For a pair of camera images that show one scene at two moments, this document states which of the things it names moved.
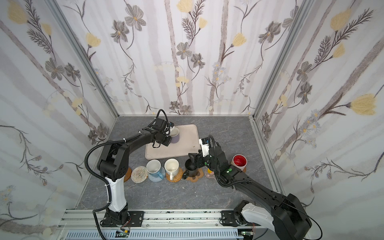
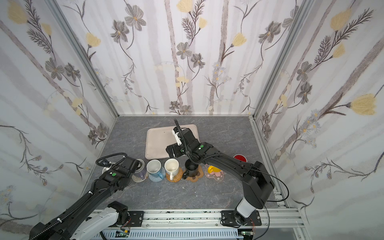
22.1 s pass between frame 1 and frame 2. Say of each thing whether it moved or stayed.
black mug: stayed
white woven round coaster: stayed
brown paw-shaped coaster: stayed
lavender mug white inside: moved
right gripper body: moved
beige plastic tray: stayed
